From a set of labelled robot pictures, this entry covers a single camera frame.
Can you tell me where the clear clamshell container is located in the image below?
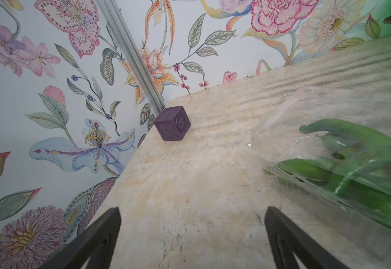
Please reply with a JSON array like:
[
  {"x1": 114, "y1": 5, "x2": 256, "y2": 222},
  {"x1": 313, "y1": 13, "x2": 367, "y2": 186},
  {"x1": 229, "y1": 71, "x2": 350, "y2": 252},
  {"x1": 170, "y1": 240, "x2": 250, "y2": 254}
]
[{"x1": 243, "y1": 87, "x2": 391, "y2": 260}]

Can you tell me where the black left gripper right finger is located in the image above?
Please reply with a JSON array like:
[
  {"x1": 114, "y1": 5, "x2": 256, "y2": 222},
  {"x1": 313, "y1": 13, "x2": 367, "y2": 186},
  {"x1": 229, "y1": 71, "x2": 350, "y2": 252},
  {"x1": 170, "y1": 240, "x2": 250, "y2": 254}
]
[{"x1": 264, "y1": 206, "x2": 347, "y2": 269}]

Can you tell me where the aluminium corner profile left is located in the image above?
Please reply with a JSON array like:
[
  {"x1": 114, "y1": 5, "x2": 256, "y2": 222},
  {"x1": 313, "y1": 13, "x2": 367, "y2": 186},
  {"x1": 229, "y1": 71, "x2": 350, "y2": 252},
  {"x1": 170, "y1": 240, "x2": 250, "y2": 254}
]
[{"x1": 98, "y1": 0, "x2": 165, "y2": 114}]

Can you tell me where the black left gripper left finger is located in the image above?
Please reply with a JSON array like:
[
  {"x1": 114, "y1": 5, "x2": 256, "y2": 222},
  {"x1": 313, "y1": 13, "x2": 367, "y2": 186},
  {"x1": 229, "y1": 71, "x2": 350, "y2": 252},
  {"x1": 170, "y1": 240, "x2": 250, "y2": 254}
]
[{"x1": 41, "y1": 207, "x2": 121, "y2": 269}]

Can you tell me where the purple cube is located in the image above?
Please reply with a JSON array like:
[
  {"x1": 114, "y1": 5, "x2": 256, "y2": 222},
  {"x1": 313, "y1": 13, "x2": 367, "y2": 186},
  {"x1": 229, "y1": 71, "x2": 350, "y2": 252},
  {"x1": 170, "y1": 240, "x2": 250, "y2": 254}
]
[{"x1": 154, "y1": 106, "x2": 191, "y2": 141}]

